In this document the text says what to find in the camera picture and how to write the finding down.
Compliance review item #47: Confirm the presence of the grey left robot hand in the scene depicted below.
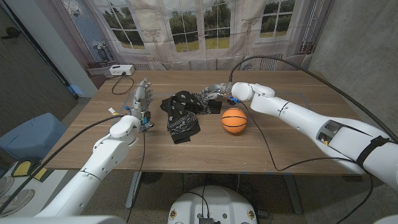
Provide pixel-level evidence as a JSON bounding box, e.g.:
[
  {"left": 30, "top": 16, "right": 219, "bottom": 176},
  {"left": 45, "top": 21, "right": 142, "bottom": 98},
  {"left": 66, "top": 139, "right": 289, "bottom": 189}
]
[{"left": 129, "top": 78, "right": 154, "bottom": 121}]

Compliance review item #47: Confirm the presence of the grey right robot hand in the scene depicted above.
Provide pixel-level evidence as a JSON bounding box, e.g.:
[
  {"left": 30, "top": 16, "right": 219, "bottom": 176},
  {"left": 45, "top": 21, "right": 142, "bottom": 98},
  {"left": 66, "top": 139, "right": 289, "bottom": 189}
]
[{"left": 201, "top": 82, "right": 234, "bottom": 101}]

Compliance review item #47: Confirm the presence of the black paisley bandana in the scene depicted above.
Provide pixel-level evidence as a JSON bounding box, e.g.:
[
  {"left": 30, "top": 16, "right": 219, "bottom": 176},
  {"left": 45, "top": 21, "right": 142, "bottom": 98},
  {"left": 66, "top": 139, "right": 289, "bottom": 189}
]
[{"left": 160, "top": 90, "right": 223, "bottom": 145}]

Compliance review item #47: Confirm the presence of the orange mini basketball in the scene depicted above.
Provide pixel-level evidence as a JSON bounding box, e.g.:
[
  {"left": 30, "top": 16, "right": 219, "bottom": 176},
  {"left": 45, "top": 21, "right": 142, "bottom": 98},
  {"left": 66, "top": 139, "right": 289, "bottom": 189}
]
[{"left": 221, "top": 107, "right": 248, "bottom": 134}]

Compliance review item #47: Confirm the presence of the white power box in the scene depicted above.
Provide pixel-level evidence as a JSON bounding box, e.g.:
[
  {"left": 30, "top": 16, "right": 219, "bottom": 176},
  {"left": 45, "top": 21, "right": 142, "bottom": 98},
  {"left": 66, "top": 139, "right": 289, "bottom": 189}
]
[{"left": 109, "top": 64, "right": 136, "bottom": 77}]

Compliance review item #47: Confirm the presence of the printed window backdrop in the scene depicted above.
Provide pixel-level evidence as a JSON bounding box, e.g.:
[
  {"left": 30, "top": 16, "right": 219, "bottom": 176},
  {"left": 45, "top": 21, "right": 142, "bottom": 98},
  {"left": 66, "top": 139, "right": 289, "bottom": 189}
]
[{"left": 51, "top": 0, "right": 335, "bottom": 72}]

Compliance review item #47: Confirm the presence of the grey table leg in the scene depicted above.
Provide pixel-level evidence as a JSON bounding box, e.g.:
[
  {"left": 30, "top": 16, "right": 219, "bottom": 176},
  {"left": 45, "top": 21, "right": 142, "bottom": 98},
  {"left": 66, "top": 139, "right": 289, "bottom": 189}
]
[
  {"left": 126, "top": 171, "right": 142, "bottom": 209},
  {"left": 282, "top": 174, "right": 304, "bottom": 215}
]

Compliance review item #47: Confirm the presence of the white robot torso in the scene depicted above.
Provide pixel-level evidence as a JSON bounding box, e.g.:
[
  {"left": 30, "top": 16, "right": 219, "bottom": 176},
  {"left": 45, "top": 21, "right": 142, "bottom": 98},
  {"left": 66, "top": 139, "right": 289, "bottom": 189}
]
[{"left": 167, "top": 185, "right": 258, "bottom": 224}]

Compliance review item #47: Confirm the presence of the yellow and black floor item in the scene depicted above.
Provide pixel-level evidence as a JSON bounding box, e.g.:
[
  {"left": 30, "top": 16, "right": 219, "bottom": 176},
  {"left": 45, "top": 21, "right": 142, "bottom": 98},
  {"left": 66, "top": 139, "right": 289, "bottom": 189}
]
[{"left": 11, "top": 159, "right": 47, "bottom": 183}]

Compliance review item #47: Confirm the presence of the grey sneaker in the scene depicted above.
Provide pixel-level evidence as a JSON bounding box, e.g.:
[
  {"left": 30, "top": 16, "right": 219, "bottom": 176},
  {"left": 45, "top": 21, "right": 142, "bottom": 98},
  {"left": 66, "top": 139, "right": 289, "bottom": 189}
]
[{"left": 0, "top": 177, "right": 35, "bottom": 216}]

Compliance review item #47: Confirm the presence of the thin black power box cable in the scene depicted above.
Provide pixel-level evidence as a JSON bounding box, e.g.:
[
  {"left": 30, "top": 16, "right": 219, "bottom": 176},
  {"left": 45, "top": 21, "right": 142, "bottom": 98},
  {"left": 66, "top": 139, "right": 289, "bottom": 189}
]
[{"left": 111, "top": 73, "right": 135, "bottom": 96}]

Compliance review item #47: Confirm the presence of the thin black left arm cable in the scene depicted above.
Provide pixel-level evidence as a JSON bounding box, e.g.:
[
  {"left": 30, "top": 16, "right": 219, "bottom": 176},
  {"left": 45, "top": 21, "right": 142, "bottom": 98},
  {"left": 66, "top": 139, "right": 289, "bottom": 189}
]
[{"left": 126, "top": 129, "right": 147, "bottom": 224}]

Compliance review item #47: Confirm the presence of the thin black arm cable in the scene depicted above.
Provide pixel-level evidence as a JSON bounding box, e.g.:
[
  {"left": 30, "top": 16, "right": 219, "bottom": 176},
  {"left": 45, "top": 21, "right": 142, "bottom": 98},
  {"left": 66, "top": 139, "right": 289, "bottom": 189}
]
[
  {"left": 126, "top": 129, "right": 147, "bottom": 224},
  {"left": 238, "top": 100, "right": 374, "bottom": 224}
]

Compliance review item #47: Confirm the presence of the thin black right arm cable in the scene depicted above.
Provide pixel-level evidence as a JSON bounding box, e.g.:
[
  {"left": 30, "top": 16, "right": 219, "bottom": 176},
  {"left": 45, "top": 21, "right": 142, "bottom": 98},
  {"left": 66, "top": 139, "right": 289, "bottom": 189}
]
[{"left": 238, "top": 100, "right": 374, "bottom": 224}]

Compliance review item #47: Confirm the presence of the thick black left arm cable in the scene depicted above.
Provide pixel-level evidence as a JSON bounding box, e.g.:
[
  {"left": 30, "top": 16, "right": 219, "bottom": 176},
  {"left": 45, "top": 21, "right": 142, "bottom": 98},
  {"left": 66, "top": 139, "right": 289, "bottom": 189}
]
[{"left": 0, "top": 114, "right": 127, "bottom": 214}]

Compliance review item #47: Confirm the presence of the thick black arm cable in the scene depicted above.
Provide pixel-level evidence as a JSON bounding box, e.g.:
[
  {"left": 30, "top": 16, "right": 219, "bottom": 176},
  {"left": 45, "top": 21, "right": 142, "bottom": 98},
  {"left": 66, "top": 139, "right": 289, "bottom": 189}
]
[
  {"left": 228, "top": 55, "right": 398, "bottom": 144},
  {"left": 0, "top": 114, "right": 127, "bottom": 214}
]

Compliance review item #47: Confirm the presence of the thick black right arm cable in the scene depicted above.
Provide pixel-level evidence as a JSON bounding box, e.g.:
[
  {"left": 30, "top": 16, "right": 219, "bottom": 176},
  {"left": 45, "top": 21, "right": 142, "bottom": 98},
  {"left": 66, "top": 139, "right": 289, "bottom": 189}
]
[{"left": 228, "top": 55, "right": 398, "bottom": 144}]

